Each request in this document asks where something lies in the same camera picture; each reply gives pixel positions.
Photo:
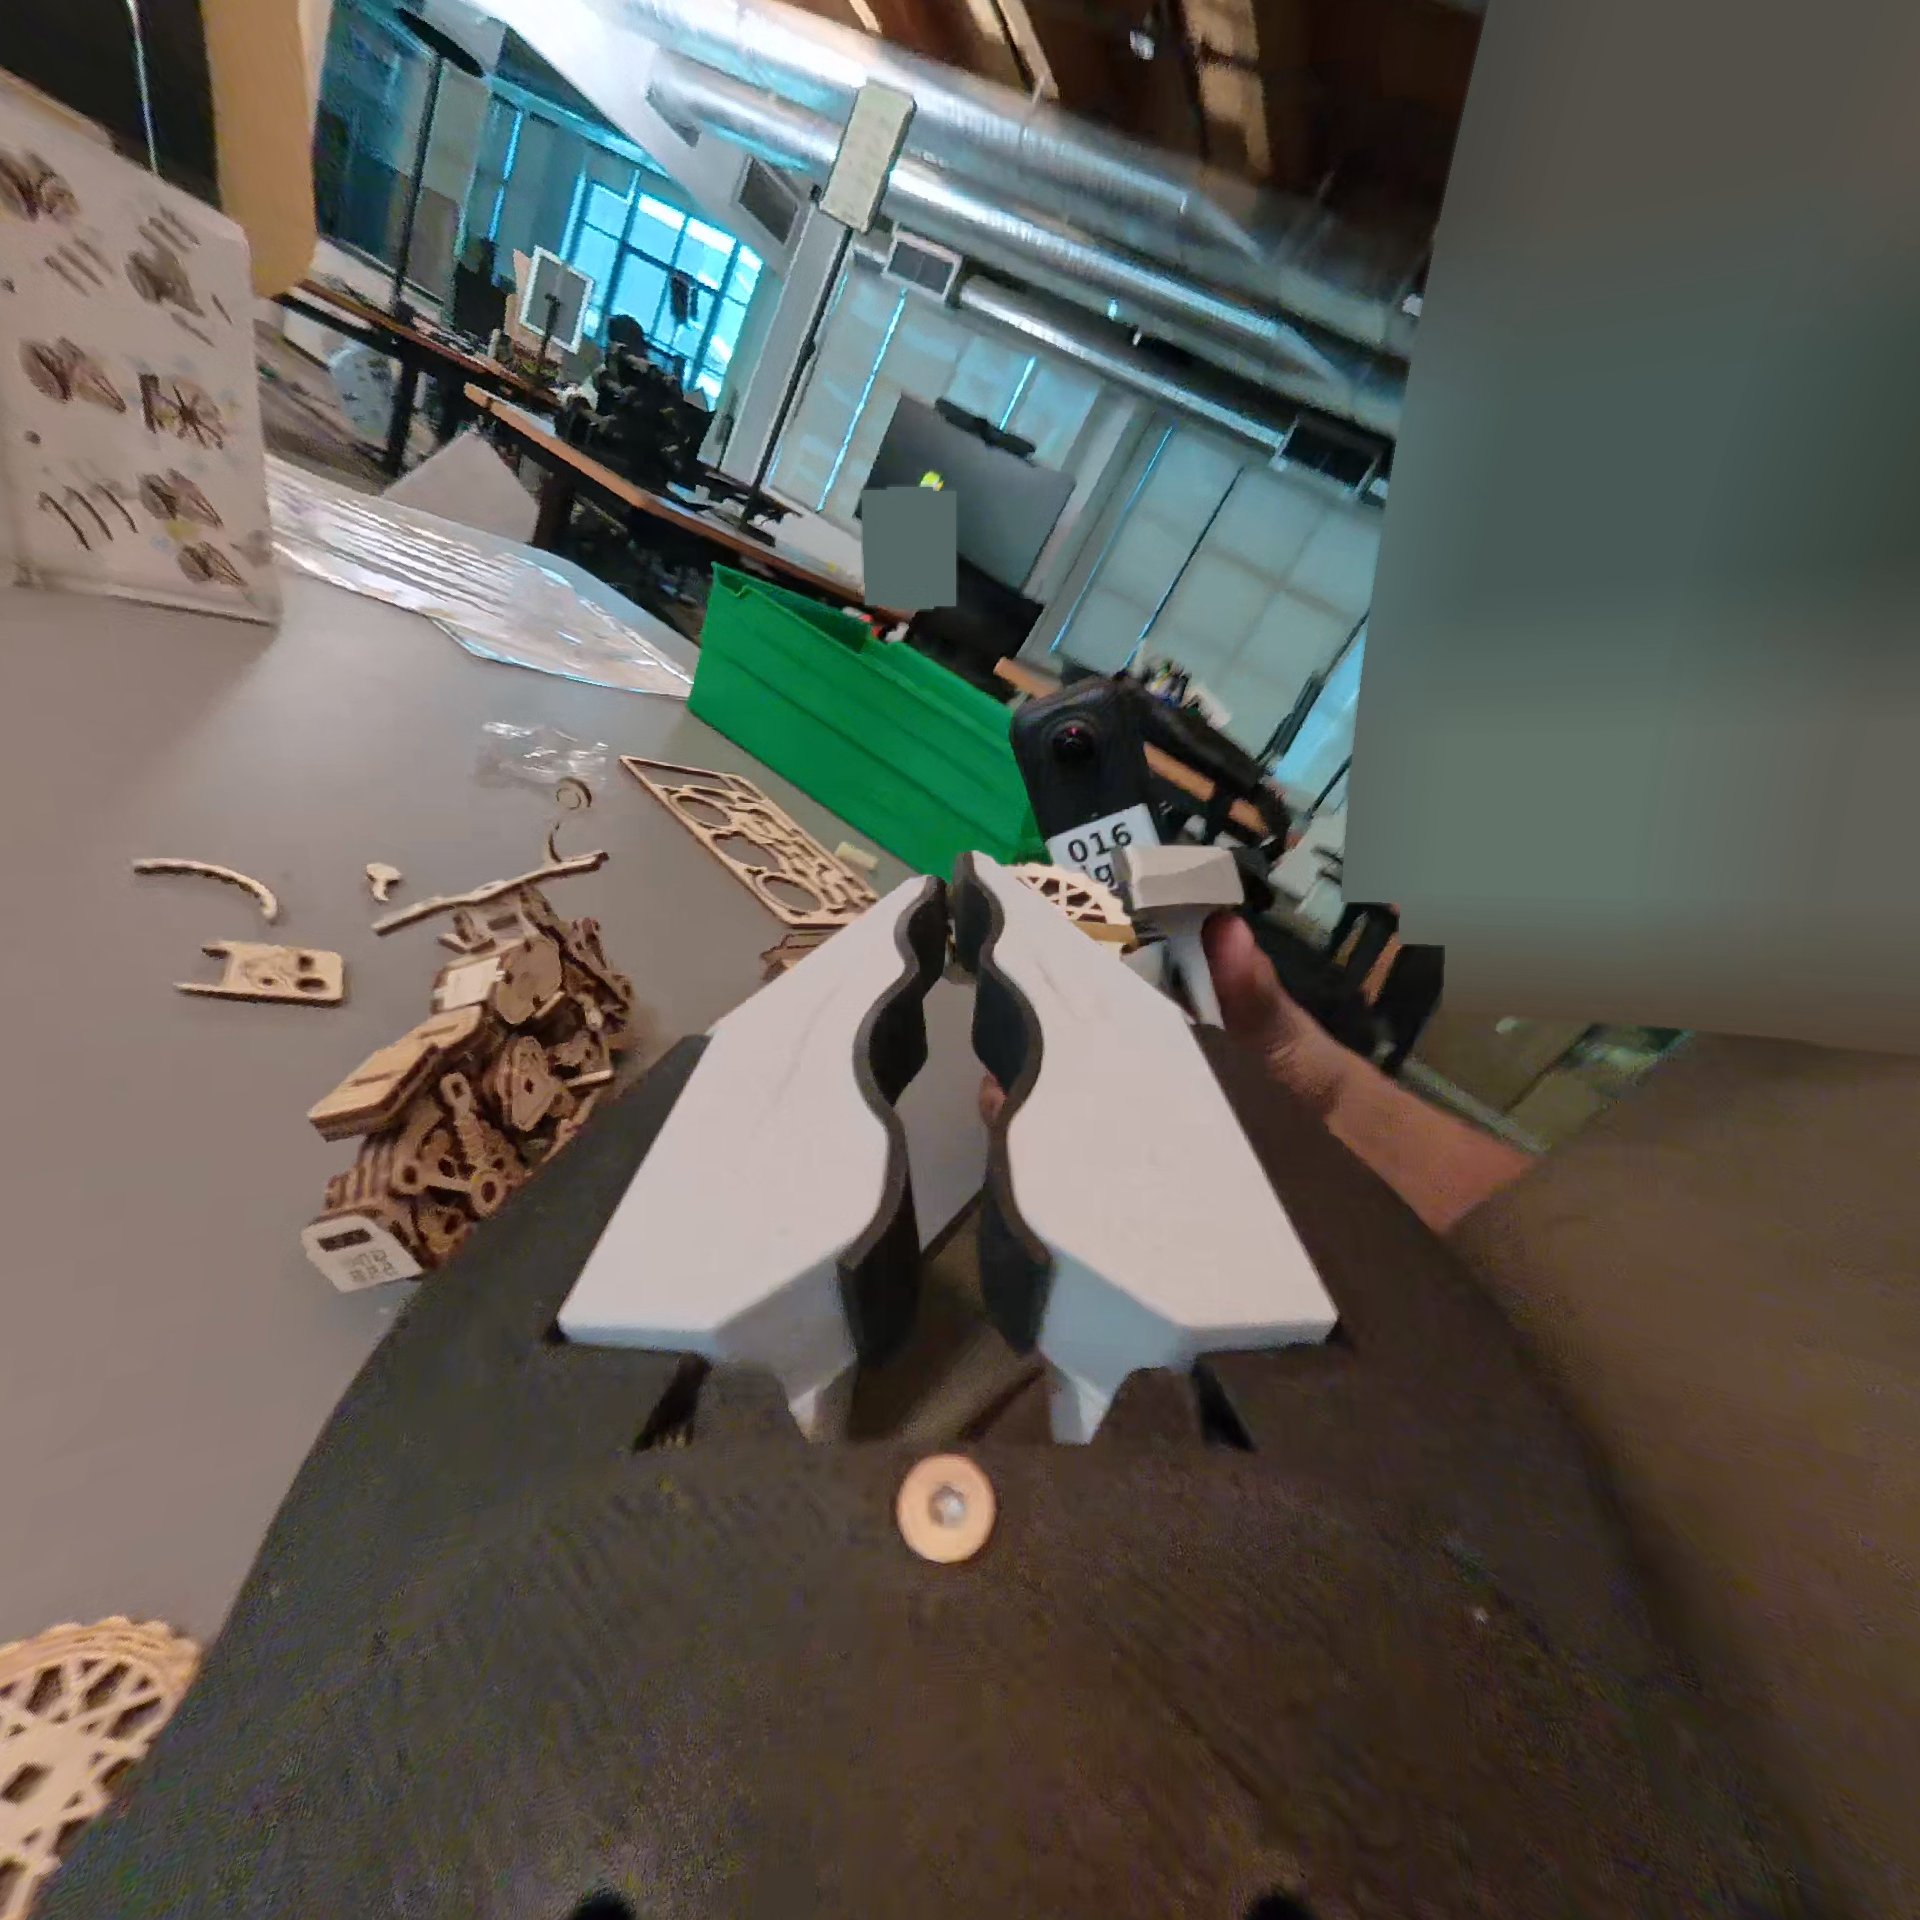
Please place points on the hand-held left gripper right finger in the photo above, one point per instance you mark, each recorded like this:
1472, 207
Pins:
1156, 1202

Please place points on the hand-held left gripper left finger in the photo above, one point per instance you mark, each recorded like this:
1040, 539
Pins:
720, 1185

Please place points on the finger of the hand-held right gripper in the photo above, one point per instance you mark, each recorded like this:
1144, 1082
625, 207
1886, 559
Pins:
1184, 878

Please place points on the wooden gear wheel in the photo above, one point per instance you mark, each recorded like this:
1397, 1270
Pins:
77, 1756
1088, 901

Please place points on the wooden office desk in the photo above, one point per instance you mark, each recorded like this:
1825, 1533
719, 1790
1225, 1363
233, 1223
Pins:
375, 323
629, 487

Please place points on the grey desk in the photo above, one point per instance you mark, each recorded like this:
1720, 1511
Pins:
150, 1125

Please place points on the person's right hand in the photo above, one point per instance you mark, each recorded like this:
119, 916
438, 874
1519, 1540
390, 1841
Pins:
1276, 1036

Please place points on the green plastic bin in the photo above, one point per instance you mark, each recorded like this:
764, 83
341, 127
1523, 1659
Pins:
840, 721

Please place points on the small wooden assembly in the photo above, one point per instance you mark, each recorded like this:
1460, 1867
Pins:
809, 950

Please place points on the wooden motorcycle model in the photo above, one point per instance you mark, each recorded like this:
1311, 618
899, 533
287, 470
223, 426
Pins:
481, 1079

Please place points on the black monitor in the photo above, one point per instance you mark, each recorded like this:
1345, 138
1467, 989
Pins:
1005, 495

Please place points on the wooden sheet with round cutouts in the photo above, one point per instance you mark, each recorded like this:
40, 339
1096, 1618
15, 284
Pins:
662, 787

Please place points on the small clear plastic bag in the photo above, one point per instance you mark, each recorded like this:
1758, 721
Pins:
540, 750

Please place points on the small wooden plate part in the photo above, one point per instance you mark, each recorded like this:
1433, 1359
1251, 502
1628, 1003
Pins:
284, 975

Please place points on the metal air ducts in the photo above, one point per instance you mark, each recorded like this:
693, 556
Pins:
975, 166

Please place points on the curved wooden strip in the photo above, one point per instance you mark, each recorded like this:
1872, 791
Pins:
211, 874

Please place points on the large clear plastic sheet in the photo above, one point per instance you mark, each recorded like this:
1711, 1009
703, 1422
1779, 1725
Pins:
481, 587

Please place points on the white sign on pole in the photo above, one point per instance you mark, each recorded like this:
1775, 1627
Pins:
867, 158

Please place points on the grey triangular board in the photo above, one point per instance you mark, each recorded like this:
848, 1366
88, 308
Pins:
457, 495

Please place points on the white board on stand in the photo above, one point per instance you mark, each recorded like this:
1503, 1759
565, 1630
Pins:
559, 293

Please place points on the instruction booklet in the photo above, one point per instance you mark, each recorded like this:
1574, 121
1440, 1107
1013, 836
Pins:
119, 377

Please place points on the tan curved panel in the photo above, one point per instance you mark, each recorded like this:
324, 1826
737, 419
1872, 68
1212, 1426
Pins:
271, 135

